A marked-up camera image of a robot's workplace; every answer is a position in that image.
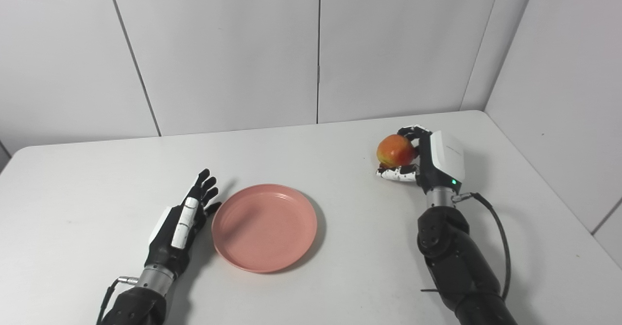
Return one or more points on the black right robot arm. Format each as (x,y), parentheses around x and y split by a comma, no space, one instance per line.
(457,262)

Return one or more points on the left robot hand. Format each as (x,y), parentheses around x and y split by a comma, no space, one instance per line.
(175,232)

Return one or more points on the red yellow pomegranate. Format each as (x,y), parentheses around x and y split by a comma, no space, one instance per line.
(396,150)

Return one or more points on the pink plate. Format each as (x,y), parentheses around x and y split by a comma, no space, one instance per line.
(265,228)

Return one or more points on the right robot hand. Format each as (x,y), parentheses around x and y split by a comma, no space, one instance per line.
(437,162)

